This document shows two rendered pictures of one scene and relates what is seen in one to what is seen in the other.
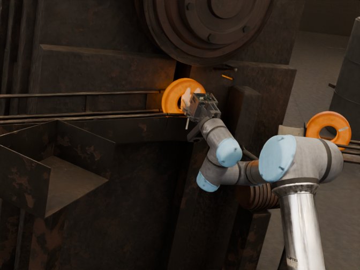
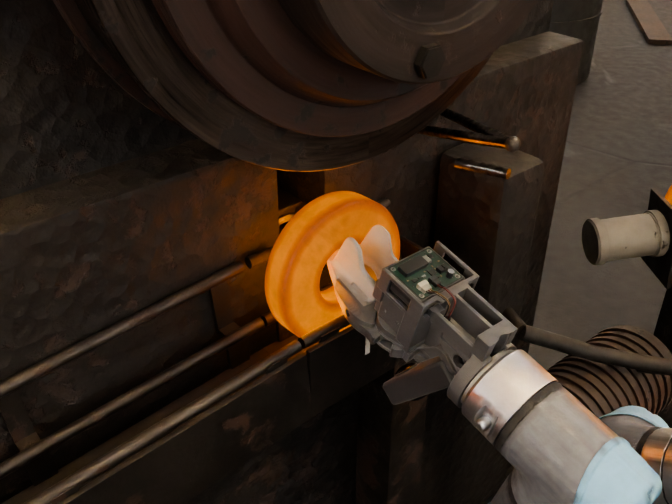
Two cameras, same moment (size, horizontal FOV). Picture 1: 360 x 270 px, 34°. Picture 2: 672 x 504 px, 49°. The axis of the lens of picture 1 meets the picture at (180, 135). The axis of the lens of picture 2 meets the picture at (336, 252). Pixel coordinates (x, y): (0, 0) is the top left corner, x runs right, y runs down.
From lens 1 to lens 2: 1.30 m
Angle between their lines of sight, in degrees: 16
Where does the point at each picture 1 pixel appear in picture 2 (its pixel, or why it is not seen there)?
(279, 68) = (547, 54)
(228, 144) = (619, 485)
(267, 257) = not seen: hidden behind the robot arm
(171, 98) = (299, 284)
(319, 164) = not seen: outside the picture
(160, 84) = (242, 239)
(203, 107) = (442, 317)
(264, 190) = not seen: hidden behind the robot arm
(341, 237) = (624, 315)
